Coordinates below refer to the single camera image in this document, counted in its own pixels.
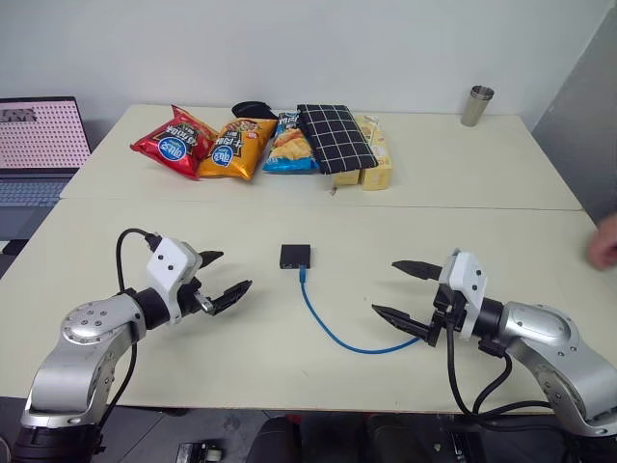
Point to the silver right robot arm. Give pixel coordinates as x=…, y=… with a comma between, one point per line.
x=554, y=347

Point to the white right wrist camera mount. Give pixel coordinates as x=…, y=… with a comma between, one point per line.
x=466, y=280

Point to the orange chip bag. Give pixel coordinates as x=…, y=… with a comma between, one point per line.
x=231, y=152

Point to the grey laptop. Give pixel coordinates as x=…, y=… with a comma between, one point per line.
x=38, y=140

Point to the yellow snack box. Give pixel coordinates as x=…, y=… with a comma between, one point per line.
x=344, y=178
x=378, y=164

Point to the small black adapter box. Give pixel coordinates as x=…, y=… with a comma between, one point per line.
x=295, y=254

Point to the blue chip bag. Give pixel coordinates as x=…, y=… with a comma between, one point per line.
x=288, y=144

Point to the stainless steel cup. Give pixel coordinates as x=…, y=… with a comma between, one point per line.
x=476, y=107

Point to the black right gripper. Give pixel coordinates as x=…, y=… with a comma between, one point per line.
x=446, y=313

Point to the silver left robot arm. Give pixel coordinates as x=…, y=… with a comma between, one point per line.
x=82, y=347

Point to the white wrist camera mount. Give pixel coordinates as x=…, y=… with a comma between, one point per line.
x=169, y=263
x=466, y=280

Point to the black round object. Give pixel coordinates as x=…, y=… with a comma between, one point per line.
x=250, y=108

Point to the bystander bare hand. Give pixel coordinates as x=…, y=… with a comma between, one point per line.
x=605, y=246

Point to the black white checkered pouch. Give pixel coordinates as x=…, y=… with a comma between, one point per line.
x=335, y=137

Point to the small black device on floor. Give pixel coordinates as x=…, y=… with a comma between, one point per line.
x=200, y=452

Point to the red chip bag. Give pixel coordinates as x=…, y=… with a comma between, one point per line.
x=171, y=144

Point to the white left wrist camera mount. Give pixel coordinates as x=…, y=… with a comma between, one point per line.
x=169, y=263

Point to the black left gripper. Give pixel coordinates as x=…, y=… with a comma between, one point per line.
x=190, y=299

